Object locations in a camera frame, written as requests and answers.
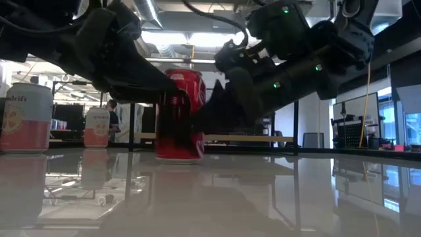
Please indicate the pink white sparkling water can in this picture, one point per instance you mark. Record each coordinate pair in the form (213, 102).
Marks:
(97, 131)
(26, 131)

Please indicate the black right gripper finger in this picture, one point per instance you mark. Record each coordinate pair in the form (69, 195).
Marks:
(237, 115)
(213, 115)

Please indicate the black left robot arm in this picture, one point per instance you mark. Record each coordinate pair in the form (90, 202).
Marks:
(29, 33)

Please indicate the grey board with black frame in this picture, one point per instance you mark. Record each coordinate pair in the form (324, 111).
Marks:
(355, 105)

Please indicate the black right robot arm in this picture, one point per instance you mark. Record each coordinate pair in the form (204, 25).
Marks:
(296, 75)

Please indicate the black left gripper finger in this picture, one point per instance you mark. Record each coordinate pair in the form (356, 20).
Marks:
(141, 89)

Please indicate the black pegboard rack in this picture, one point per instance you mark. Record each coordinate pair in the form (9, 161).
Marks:
(348, 135)

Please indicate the wooden shelf with black frame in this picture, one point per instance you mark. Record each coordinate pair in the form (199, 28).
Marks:
(250, 138)

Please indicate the long white ceiling light bar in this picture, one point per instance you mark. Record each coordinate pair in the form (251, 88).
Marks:
(171, 60)

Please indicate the small red box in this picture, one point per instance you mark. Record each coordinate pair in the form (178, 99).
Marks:
(399, 148)

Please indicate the red cola can black lettering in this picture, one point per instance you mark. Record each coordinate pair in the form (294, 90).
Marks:
(194, 85)

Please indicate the grey waste bin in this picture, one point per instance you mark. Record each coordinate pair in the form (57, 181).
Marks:
(313, 141)

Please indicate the person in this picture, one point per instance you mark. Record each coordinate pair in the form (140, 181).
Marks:
(113, 120)

